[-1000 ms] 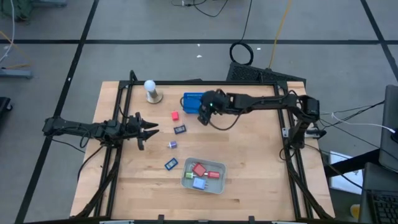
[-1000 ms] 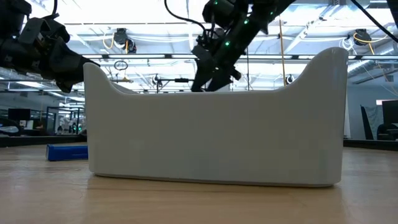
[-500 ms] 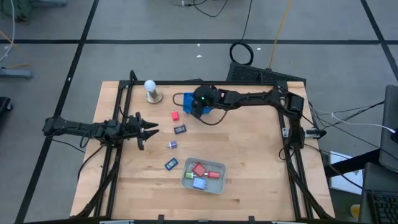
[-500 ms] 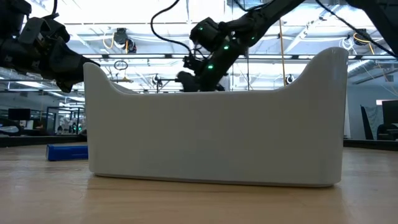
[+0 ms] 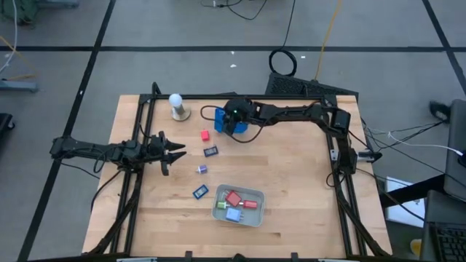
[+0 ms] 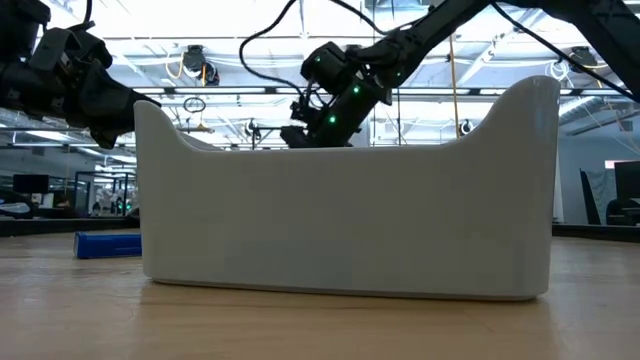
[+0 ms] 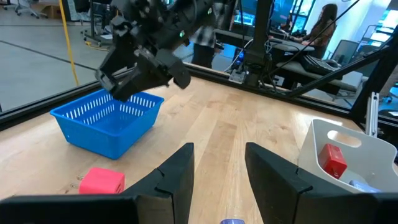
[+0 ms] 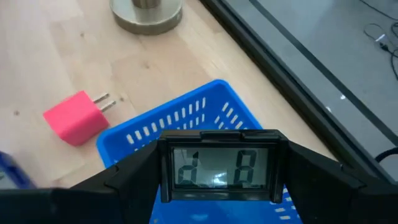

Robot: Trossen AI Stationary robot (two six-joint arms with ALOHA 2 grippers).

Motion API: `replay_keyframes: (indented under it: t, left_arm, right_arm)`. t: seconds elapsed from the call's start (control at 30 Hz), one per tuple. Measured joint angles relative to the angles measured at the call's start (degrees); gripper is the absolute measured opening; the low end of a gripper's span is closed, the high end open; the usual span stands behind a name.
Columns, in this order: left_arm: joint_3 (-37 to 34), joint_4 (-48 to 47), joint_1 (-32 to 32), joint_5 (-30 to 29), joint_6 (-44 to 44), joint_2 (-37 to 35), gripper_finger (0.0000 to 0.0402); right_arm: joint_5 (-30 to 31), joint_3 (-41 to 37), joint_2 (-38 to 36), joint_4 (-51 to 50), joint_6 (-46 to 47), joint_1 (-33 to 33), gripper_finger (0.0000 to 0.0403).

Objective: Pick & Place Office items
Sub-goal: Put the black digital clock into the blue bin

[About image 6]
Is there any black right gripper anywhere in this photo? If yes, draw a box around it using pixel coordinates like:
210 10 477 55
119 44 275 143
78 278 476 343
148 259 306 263
279 82 389 149

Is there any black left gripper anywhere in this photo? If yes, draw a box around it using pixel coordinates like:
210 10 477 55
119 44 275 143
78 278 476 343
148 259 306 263
0 59 162 150

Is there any blue digital clock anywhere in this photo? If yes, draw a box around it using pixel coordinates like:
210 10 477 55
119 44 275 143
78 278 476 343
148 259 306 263
73 230 143 260

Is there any black office chair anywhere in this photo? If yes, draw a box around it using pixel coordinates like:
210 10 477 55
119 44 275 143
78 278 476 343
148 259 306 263
579 168 640 226

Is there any distant robot station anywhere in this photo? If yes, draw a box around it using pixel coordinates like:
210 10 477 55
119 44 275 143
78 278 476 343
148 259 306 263
73 170 136 219

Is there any grey plastic tray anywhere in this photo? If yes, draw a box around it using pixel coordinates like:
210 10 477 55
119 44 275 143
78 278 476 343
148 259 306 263
133 75 561 302

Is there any black computer monitor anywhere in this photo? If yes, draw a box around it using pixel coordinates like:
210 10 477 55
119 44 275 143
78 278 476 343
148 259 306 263
613 159 640 200
12 173 50 195

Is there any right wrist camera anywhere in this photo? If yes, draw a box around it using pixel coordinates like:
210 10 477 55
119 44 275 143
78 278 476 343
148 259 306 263
289 92 324 126

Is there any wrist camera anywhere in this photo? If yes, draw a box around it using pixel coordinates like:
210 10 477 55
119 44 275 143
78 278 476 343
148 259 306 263
28 22 114 71
289 92 324 126

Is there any black overhead gantry frame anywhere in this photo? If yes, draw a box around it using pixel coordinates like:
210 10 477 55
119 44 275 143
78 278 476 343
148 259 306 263
251 124 296 150

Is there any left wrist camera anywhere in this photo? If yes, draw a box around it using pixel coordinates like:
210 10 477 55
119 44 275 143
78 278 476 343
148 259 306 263
28 22 114 71

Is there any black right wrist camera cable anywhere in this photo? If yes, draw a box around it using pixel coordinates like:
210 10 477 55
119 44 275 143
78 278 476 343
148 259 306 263
238 0 389 99

